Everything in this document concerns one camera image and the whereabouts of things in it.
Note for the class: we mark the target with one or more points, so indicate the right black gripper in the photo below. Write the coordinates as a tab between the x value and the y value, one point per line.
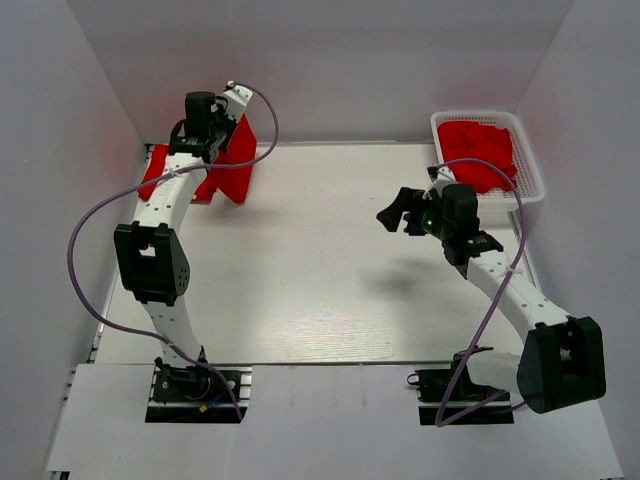
408	200

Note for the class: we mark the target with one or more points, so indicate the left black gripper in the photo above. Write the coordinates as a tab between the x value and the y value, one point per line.
221	108

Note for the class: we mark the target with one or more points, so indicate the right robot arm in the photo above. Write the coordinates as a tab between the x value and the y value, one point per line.
562	362

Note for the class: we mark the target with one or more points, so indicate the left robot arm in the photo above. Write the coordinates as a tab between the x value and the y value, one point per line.
153	265

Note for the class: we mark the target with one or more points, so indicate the red shirts pile in basket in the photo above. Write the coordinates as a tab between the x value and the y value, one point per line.
468	139

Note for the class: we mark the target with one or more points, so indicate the white plastic basket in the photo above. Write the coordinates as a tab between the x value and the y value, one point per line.
529	186

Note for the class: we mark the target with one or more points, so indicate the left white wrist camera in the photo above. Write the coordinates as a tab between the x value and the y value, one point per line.
237	99

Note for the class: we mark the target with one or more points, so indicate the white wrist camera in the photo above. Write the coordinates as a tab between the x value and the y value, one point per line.
237	99
441	176

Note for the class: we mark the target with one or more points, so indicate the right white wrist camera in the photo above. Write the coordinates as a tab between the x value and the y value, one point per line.
441	176

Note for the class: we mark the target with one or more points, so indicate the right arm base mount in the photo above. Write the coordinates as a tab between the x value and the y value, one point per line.
431	385

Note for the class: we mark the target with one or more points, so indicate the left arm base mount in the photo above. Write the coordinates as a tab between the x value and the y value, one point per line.
194	396

